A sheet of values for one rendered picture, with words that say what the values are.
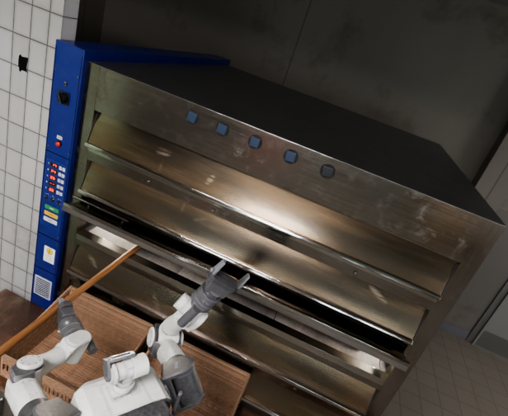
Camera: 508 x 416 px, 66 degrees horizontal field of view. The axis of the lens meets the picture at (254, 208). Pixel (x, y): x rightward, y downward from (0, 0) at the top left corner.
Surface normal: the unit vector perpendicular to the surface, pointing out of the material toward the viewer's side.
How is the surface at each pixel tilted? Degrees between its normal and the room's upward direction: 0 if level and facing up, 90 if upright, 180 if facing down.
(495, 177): 90
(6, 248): 90
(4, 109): 90
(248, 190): 70
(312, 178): 90
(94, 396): 0
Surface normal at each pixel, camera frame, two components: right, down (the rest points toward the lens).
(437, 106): -0.28, 0.32
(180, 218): -0.17, 0.00
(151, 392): 0.30, -0.87
